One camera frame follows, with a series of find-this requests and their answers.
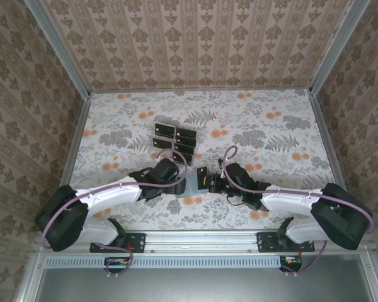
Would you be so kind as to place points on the clear acrylic card stand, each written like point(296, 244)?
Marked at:
point(189, 163)

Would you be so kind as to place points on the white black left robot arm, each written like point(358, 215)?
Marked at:
point(113, 193)

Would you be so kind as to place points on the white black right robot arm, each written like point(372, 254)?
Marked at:
point(286, 201)

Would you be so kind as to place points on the floral patterned table cover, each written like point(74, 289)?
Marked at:
point(255, 110)

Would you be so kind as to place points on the small black electronics box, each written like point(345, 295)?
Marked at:
point(291, 264)
point(116, 262)

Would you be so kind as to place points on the grey metal panel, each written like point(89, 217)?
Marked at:
point(192, 286)

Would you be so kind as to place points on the small right wrist camera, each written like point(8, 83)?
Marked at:
point(221, 164)

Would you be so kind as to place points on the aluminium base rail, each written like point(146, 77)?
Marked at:
point(201, 240)

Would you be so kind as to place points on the aluminium table edge rail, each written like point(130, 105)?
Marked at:
point(75, 141)
point(332, 157)

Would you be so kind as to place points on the aluminium frame post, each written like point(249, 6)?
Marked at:
point(64, 50)
point(328, 50)

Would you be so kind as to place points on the aluminium frame bar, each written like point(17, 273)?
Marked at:
point(373, 283)
point(31, 283)

